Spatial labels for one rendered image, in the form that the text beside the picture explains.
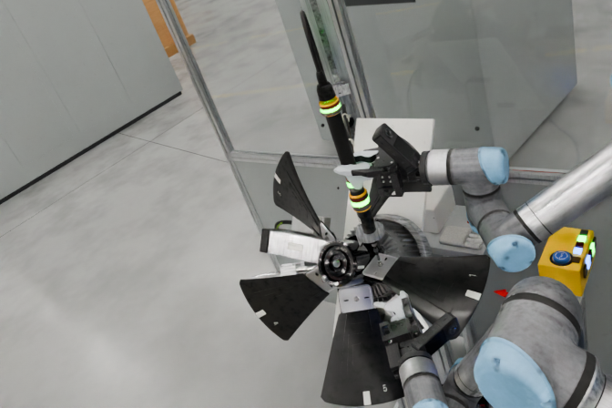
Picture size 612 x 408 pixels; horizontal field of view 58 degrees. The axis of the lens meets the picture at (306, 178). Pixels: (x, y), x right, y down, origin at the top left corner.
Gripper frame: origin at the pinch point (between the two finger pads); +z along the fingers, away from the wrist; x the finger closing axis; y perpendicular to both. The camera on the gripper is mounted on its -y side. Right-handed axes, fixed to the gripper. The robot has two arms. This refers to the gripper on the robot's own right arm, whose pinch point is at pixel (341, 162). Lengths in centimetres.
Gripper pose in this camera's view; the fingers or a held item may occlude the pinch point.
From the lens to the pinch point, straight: 125.8
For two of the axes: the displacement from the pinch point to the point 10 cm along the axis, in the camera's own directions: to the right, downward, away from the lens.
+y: 3.0, 8.2, 4.9
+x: 3.9, -5.8, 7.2
